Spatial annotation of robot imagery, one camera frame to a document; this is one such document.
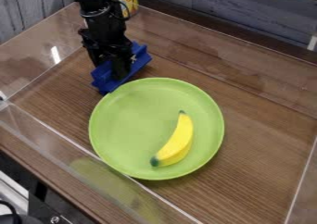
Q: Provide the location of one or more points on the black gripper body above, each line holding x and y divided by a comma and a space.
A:
104, 35

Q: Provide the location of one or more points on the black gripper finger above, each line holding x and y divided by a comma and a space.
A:
121, 65
98, 53

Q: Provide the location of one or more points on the blue plastic block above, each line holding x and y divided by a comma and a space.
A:
103, 80

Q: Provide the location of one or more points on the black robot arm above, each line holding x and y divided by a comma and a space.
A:
96, 4

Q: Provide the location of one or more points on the green round plate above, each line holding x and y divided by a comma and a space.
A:
134, 120

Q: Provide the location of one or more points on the yellow toy banana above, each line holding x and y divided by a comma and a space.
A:
178, 144

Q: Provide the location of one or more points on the clear acrylic enclosure wall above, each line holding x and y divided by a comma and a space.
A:
261, 179

